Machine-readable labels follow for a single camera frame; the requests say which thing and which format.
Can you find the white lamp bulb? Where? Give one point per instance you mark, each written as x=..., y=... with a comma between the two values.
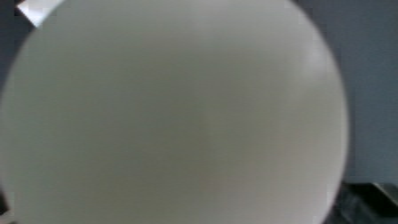
x=173, y=116

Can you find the white lamp base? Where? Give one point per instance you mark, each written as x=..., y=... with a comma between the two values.
x=36, y=9

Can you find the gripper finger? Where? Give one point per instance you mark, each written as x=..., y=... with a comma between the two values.
x=367, y=204

